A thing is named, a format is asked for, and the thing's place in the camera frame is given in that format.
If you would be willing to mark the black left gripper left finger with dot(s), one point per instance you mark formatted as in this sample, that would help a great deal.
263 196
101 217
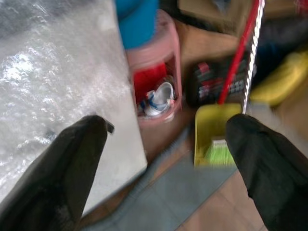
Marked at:
60 178

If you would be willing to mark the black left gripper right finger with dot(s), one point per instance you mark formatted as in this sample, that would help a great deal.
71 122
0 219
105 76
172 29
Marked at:
269 168

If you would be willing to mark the green brush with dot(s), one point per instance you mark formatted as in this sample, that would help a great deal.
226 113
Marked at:
217 152

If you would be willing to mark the white washer with plastic wrap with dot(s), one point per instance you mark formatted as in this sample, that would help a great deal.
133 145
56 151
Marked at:
60 79

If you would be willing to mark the black printed box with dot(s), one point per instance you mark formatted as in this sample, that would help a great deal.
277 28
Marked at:
216 81

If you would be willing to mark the grey floor mat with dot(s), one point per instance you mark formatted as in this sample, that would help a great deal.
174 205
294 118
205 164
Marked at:
163 192

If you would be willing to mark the white and blue sneaker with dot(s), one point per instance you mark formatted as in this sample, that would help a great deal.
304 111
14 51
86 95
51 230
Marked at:
160 99

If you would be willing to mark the red cloth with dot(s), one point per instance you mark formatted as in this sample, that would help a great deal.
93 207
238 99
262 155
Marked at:
148 77

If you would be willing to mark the pink plastic stool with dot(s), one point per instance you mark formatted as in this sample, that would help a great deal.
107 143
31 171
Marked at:
156 57

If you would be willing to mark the brown cardboard box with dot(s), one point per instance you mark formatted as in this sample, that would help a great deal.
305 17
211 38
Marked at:
209 14

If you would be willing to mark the blue plastic basin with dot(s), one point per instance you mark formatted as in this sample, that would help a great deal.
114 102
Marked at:
137 21

